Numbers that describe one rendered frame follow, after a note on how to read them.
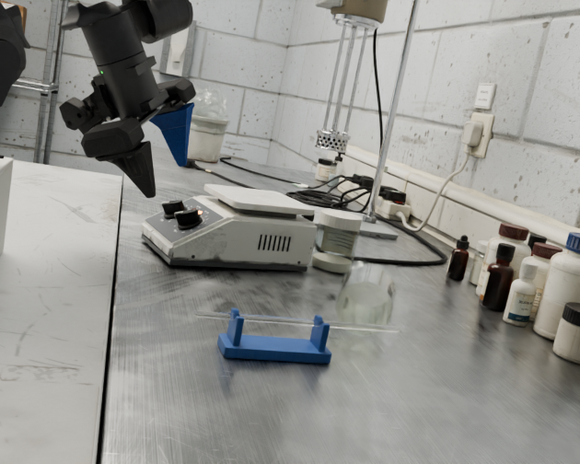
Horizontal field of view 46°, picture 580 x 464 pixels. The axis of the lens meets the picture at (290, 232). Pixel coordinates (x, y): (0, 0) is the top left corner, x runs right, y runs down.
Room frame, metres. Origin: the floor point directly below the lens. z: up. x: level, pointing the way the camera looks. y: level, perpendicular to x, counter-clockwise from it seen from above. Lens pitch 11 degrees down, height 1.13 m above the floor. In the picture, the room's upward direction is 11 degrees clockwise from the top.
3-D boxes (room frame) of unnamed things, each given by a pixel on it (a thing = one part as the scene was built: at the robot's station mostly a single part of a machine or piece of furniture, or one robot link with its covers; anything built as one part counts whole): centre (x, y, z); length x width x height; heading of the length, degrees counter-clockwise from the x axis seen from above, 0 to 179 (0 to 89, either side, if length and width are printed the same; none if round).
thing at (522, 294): (0.86, -0.30, 0.94); 0.03 x 0.03 x 0.08
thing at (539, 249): (0.90, -0.34, 0.95); 0.06 x 0.06 x 0.10
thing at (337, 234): (0.96, -0.07, 0.94); 0.06 x 0.06 x 0.08
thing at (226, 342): (0.59, -0.01, 0.92); 0.10 x 0.03 x 0.04; 110
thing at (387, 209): (1.73, -0.18, 0.92); 0.40 x 0.06 x 0.04; 15
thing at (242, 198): (0.93, 0.05, 0.98); 0.12 x 0.12 x 0.01; 30
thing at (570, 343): (0.76, -0.35, 0.93); 0.05 x 0.05 x 0.06
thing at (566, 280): (0.83, -0.36, 0.96); 0.07 x 0.07 x 0.13
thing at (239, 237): (0.91, 0.07, 0.94); 0.22 x 0.13 x 0.08; 120
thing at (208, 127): (2.01, 0.30, 1.01); 0.14 x 0.14 x 0.21
